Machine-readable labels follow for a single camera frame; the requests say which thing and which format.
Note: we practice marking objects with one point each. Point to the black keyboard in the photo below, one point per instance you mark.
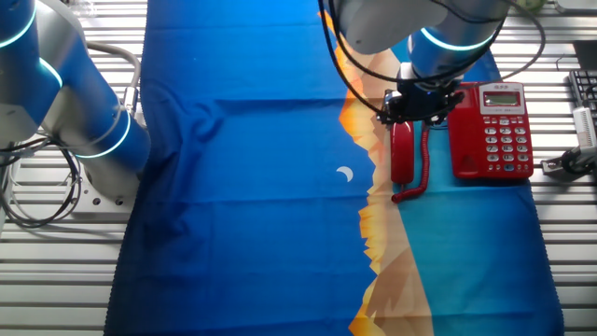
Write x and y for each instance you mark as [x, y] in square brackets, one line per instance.
[585, 88]

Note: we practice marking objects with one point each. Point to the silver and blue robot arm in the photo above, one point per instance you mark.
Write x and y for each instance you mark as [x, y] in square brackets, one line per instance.
[28, 70]

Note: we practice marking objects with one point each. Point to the silver camera on stand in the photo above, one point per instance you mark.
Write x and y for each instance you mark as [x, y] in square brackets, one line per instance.
[585, 128]

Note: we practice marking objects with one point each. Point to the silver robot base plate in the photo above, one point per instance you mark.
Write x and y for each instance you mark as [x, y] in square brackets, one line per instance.
[107, 198]

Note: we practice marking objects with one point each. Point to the red telephone base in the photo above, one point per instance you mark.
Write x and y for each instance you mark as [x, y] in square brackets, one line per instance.
[466, 144]

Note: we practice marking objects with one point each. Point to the green round object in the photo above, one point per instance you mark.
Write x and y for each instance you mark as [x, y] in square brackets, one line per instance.
[534, 5]

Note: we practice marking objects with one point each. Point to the black rectangular object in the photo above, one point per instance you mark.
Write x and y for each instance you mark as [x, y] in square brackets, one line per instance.
[587, 55]

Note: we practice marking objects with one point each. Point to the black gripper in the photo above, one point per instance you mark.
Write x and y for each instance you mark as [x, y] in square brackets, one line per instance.
[424, 102]

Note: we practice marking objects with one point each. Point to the blue landscape print cloth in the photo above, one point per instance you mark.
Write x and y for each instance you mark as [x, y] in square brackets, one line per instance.
[256, 210]

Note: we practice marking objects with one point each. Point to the white device at edge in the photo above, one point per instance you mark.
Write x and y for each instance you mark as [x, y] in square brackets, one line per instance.
[571, 163]

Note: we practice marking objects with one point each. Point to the grey flat device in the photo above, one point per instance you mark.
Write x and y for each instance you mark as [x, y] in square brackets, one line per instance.
[578, 5]

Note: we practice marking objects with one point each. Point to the red telephone handset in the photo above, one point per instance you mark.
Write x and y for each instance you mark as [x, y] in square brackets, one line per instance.
[402, 154]

